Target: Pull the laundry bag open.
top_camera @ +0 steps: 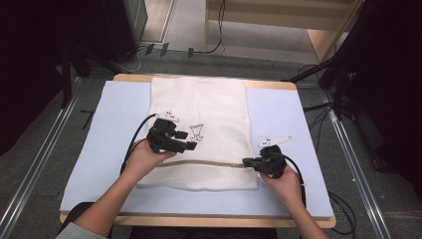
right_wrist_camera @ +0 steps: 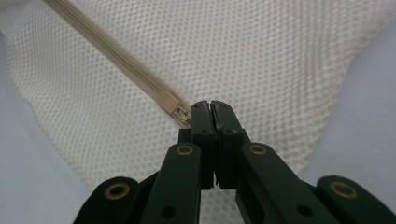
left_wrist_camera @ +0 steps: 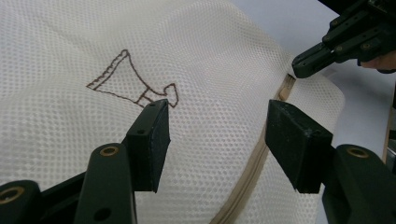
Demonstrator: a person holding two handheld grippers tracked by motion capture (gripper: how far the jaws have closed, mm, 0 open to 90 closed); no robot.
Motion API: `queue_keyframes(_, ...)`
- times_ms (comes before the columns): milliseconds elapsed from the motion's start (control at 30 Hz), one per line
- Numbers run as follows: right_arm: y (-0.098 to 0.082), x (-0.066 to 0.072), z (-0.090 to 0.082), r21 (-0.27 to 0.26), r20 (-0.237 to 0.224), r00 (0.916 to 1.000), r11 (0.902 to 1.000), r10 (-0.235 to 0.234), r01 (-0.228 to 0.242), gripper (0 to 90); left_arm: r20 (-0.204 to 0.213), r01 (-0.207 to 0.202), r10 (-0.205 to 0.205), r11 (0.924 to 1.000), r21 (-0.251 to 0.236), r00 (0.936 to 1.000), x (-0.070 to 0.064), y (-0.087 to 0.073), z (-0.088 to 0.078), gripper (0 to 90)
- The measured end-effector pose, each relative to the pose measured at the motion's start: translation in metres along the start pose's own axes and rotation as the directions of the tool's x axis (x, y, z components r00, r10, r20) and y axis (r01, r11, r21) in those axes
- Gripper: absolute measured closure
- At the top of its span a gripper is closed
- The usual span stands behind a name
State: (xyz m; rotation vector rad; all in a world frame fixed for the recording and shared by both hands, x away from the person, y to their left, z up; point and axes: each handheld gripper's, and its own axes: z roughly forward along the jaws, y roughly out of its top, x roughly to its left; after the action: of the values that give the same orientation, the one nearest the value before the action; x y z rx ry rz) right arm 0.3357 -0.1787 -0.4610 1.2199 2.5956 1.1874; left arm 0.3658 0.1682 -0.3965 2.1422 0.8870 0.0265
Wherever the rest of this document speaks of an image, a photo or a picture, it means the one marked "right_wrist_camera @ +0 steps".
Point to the white mesh zippered cover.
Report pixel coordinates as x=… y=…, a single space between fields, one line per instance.
x=255 y=62

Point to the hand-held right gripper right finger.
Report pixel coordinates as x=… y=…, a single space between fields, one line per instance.
x=229 y=140

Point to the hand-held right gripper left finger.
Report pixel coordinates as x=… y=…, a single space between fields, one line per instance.
x=204 y=140

